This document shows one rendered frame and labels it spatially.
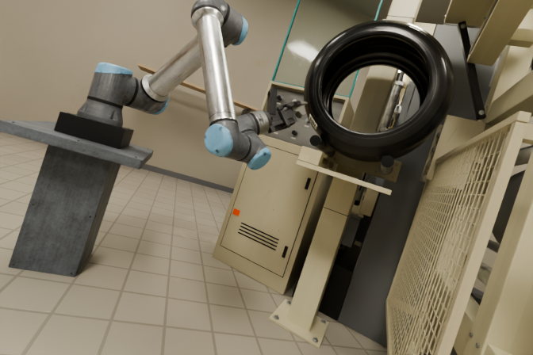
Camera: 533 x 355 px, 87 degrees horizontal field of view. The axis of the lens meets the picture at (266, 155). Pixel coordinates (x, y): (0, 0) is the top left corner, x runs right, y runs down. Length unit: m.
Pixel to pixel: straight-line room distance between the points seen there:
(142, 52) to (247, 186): 3.17
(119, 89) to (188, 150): 3.10
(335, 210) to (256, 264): 0.70
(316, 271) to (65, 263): 1.15
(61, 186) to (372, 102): 1.48
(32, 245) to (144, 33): 3.59
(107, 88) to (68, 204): 0.53
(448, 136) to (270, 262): 1.20
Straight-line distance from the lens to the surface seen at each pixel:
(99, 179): 1.44
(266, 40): 4.88
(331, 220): 1.51
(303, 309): 1.64
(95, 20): 4.83
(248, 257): 1.95
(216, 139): 0.83
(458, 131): 1.47
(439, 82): 1.18
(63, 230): 1.54
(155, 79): 1.48
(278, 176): 1.83
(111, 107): 1.48
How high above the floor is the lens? 0.79
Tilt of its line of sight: level
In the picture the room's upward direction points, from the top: 18 degrees clockwise
